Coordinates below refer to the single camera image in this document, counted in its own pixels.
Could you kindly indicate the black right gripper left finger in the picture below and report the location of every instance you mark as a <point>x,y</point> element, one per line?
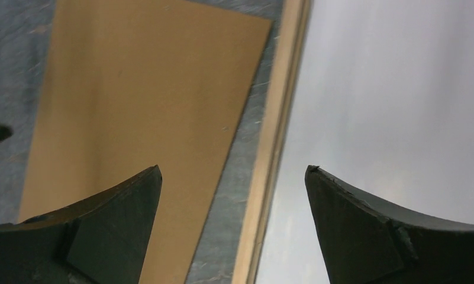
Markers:
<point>100,239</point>

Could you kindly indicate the wooden picture frame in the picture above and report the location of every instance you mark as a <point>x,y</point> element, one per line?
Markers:
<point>288,52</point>

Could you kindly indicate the brown backing board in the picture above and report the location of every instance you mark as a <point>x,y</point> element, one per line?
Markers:
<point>133,84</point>

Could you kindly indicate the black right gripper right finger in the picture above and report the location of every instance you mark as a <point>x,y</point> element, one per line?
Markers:
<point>367,239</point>

